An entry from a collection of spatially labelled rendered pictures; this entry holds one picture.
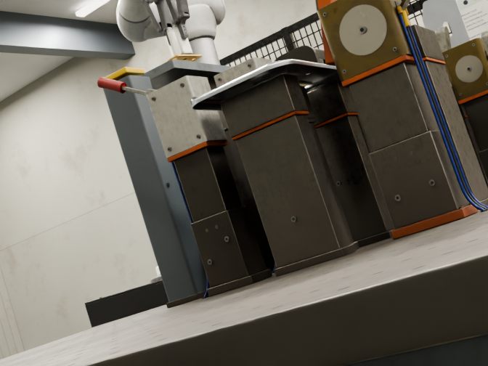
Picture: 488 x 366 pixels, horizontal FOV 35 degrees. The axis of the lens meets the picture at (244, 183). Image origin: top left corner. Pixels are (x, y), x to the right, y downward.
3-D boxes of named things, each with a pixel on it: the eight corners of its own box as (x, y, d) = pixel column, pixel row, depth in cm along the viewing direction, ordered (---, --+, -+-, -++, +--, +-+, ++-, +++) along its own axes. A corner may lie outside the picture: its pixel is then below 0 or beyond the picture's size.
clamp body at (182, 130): (253, 286, 126) (185, 75, 130) (195, 303, 132) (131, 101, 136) (274, 278, 133) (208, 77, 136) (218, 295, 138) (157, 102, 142)
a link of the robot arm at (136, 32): (110, -10, 227) (156, -19, 230) (112, 17, 244) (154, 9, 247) (122, 31, 224) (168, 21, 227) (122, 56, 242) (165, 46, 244)
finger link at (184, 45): (181, 26, 179) (183, 25, 178) (191, 54, 178) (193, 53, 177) (172, 26, 176) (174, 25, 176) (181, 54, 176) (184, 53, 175)
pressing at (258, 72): (301, 54, 110) (297, 43, 111) (176, 112, 121) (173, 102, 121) (502, 89, 230) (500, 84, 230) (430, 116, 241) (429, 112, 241)
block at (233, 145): (263, 275, 165) (199, 75, 169) (232, 285, 169) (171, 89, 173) (285, 267, 174) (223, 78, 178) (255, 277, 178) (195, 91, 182)
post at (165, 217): (199, 298, 144) (128, 74, 148) (167, 308, 147) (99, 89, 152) (221, 290, 150) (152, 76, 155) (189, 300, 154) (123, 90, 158)
